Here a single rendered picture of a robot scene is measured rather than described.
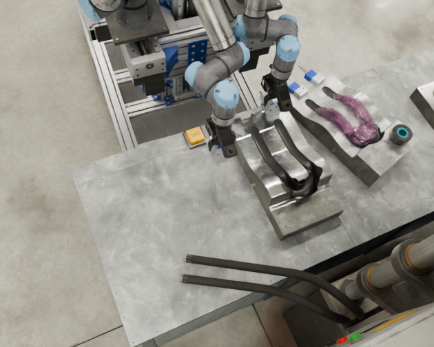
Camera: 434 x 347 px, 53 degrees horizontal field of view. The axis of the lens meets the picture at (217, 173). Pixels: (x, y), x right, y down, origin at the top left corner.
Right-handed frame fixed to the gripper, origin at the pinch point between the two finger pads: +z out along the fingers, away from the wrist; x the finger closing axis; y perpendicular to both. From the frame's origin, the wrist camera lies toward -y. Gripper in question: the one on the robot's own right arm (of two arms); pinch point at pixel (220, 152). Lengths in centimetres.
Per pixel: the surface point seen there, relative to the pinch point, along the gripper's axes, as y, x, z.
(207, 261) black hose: -33.3, 19.0, 10.3
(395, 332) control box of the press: -73, 0, -52
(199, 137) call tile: 14.5, 1.6, 11.3
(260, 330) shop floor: -59, -6, 95
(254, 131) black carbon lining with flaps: 6.4, -18.4, 6.5
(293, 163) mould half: -13.0, -25.0, 3.5
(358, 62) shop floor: 74, -150, 95
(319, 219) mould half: -35.3, -25.2, 8.9
